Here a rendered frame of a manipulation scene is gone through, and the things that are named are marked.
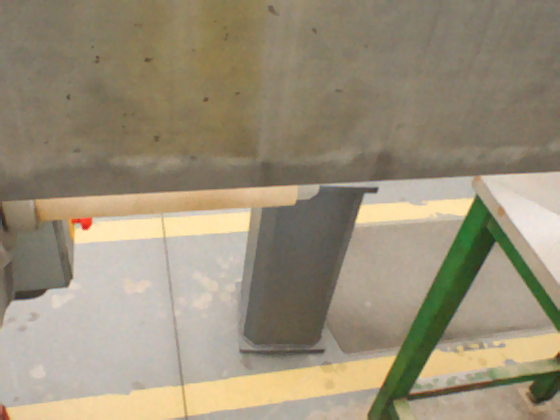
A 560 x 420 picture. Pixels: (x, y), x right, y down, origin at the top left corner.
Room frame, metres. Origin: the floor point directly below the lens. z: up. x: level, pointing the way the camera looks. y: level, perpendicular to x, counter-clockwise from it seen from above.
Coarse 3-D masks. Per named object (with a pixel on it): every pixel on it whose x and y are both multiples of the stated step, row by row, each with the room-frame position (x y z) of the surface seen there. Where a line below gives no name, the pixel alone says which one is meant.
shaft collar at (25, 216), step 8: (24, 200) 0.25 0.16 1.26; (32, 200) 0.25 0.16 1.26; (8, 208) 0.24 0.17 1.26; (16, 208) 0.25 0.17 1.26; (24, 208) 0.25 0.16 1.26; (32, 208) 0.25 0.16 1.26; (8, 216) 0.24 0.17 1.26; (16, 216) 0.24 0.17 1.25; (24, 216) 0.25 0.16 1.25; (32, 216) 0.25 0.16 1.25; (8, 224) 0.24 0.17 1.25; (16, 224) 0.24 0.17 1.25; (24, 224) 0.24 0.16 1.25; (32, 224) 0.25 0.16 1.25; (40, 224) 0.26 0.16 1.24; (16, 232) 0.25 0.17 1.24; (24, 232) 0.25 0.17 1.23
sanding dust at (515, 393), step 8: (512, 384) 1.04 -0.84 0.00; (520, 384) 1.05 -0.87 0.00; (528, 384) 1.05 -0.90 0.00; (504, 392) 1.01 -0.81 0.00; (512, 392) 1.01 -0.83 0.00; (520, 392) 1.02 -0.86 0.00; (512, 400) 0.98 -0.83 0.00; (520, 400) 0.99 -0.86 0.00; (528, 400) 0.99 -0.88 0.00; (552, 400) 1.01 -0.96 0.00; (352, 408) 0.86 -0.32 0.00; (360, 408) 0.87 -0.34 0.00; (368, 408) 0.87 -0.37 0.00; (520, 408) 0.96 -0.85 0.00; (528, 408) 0.96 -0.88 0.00; (536, 408) 0.97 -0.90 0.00; (544, 408) 0.97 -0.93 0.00; (552, 408) 0.98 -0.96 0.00; (344, 416) 0.83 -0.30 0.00; (352, 416) 0.84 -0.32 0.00; (360, 416) 0.84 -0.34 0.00; (520, 416) 0.93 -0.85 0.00; (528, 416) 0.94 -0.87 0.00; (536, 416) 0.94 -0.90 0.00; (544, 416) 0.95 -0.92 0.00; (552, 416) 0.95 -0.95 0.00
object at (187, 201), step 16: (176, 192) 0.29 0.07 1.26; (192, 192) 0.29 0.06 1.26; (208, 192) 0.29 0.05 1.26; (224, 192) 0.30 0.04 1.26; (240, 192) 0.30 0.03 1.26; (256, 192) 0.31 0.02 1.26; (272, 192) 0.31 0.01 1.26; (288, 192) 0.31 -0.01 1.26; (48, 208) 0.26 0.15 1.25; (64, 208) 0.26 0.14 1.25; (80, 208) 0.26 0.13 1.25; (96, 208) 0.27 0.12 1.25; (112, 208) 0.27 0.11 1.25; (128, 208) 0.27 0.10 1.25; (144, 208) 0.28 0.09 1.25; (160, 208) 0.28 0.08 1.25; (176, 208) 0.29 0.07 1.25; (192, 208) 0.29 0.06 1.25; (208, 208) 0.29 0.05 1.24; (224, 208) 0.30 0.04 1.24
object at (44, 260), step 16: (48, 224) 0.44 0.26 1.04; (64, 224) 0.46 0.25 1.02; (32, 240) 0.43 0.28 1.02; (48, 240) 0.43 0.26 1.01; (64, 240) 0.45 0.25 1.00; (16, 256) 0.42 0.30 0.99; (32, 256) 0.43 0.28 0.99; (48, 256) 0.43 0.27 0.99; (64, 256) 0.44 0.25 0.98; (16, 272) 0.42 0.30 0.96; (32, 272) 0.43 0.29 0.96; (48, 272) 0.43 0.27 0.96; (64, 272) 0.44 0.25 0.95; (16, 288) 0.42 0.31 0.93; (32, 288) 0.42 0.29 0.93; (48, 288) 0.43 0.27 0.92
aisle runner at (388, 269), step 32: (384, 224) 1.69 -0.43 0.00; (416, 224) 1.73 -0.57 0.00; (448, 224) 1.76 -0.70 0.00; (352, 256) 1.48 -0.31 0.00; (384, 256) 1.51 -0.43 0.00; (416, 256) 1.54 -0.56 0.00; (352, 288) 1.33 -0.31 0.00; (384, 288) 1.35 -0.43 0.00; (416, 288) 1.38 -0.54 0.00; (480, 288) 1.43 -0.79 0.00; (512, 288) 1.46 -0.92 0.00; (352, 320) 1.18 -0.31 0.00; (384, 320) 1.21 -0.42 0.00; (480, 320) 1.28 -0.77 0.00; (512, 320) 1.31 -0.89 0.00; (544, 320) 1.33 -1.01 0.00; (352, 352) 1.06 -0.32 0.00
